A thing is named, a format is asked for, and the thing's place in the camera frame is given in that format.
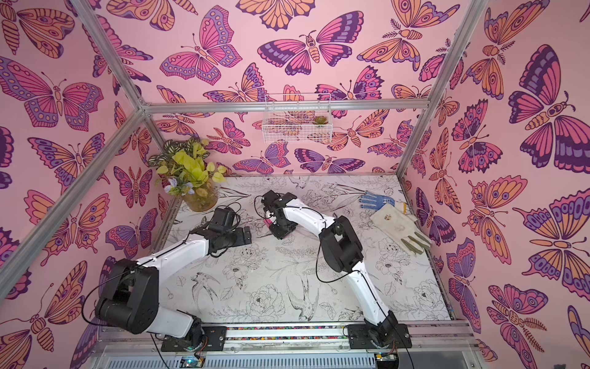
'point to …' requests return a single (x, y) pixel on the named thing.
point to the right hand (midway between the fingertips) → (284, 231)
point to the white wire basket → (297, 118)
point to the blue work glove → (373, 201)
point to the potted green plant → (181, 170)
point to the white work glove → (403, 226)
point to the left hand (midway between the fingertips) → (244, 234)
